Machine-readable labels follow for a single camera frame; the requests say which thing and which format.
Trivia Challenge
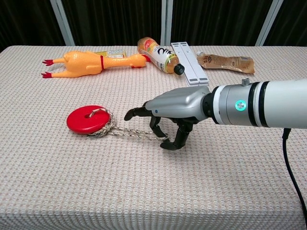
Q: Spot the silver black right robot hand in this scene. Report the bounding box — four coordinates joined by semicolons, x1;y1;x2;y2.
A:
124;85;214;151

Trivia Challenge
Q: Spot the braided beige rope loop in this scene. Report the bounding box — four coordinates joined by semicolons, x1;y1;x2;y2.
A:
87;107;169;141

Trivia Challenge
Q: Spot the red plastic disc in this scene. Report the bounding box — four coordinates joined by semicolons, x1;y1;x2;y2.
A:
66;105;112;135

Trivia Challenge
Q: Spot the yellow rubber chicken toy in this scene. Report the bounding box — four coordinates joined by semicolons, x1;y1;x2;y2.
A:
40;50;152;79

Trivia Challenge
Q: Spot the white folding stand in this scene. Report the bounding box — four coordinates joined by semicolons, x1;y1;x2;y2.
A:
170;41;210;86

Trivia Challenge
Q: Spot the orange tea plastic bottle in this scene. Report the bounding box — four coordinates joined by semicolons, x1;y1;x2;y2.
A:
137;36;185;76

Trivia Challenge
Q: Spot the brown spout pouch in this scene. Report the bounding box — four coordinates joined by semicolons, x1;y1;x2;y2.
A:
196;51;255;74

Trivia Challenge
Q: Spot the yellow cardboard box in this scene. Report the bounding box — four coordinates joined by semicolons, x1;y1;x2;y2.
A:
94;49;127;59

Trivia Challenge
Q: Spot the beige woven tablecloth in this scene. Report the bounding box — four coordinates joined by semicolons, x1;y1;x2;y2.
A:
0;45;307;230

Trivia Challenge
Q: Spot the dark curtain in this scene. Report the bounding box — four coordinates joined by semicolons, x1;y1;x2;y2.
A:
0;0;307;46

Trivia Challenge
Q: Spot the white frame post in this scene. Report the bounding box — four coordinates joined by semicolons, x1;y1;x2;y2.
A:
49;0;75;46
160;0;174;46
255;0;284;46

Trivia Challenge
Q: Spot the black cable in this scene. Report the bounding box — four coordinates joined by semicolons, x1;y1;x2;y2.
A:
282;127;307;225

